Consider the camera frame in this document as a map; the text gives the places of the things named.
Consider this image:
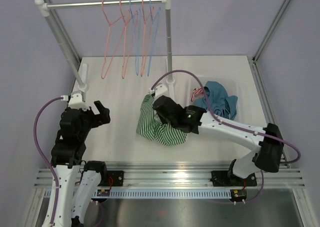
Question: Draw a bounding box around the aluminium mounting rail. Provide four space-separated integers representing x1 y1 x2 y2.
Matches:
33 159 307 189

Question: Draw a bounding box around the blue tank top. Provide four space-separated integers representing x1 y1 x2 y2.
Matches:
193 81 238 120

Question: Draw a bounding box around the blue hanger end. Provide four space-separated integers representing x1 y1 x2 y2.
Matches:
147 3 161 77

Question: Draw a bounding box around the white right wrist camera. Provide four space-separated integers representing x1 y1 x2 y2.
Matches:
148 84 169 99

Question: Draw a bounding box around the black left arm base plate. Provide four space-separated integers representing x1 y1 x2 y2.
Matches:
98 170 124 187

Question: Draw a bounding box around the green white striped tank top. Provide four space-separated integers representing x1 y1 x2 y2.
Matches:
136 94 188 147

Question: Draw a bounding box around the white slotted cable duct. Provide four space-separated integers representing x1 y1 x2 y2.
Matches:
44 188 233 199

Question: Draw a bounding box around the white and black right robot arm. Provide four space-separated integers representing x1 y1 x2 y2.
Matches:
152 95 284 187

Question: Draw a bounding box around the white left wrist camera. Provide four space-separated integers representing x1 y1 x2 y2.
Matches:
60 90 90 112

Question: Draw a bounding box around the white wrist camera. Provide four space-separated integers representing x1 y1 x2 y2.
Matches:
60 90 90 112
148 84 169 99

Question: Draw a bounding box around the aluminium frame post right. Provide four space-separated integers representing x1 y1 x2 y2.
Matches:
252 0 292 64

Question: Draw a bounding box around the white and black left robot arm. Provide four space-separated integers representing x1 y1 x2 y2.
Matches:
42 100 111 227

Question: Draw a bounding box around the silver and white clothes rack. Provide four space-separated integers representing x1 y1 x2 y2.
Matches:
47 0 175 99

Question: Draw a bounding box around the aluminium frame post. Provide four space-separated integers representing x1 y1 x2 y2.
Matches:
34 0 85 88
252 0 292 64

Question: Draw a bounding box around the red white striped tank top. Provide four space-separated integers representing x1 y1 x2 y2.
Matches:
190 88 204 103

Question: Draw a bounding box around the aluminium frame post left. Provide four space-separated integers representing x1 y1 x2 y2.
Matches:
34 0 85 88

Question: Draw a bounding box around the white plastic mesh basket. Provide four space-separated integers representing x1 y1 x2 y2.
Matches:
185 74 244 122

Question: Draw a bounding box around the pink hanger with red top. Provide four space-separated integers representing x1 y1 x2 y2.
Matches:
140 0 152 77

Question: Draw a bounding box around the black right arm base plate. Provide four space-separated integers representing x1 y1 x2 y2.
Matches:
210 170 258 187

